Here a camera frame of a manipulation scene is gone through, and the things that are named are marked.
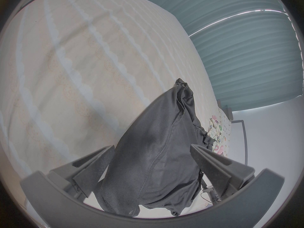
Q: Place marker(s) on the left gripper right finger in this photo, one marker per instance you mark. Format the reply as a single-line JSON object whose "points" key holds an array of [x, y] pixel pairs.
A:
{"points": [[220, 174]]}

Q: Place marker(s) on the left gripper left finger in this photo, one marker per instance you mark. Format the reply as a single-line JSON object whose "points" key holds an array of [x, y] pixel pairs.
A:
{"points": [[90, 172]]}

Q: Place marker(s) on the black polo shirt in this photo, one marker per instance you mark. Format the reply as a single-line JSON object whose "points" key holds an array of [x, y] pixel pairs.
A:
{"points": [[154, 151]]}

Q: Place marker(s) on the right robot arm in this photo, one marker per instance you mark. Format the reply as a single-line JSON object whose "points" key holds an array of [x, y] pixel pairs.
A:
{"points": [[215, 193]]}

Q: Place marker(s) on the bed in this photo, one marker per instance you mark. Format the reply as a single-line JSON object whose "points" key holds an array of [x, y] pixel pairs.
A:
{"points": [[71, 79]]}

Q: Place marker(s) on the white printed garment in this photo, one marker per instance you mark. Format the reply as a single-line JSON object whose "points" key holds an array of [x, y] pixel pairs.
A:
{"points": [[216, 134]]}

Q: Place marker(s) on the grey bedside table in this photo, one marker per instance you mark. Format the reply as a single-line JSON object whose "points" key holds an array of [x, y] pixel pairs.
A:
{"points": [[224, 104]]}

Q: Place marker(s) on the blue-green curtain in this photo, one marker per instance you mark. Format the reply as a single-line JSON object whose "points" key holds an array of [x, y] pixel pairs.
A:
{"points": [[201, 3], [249, 63]]}

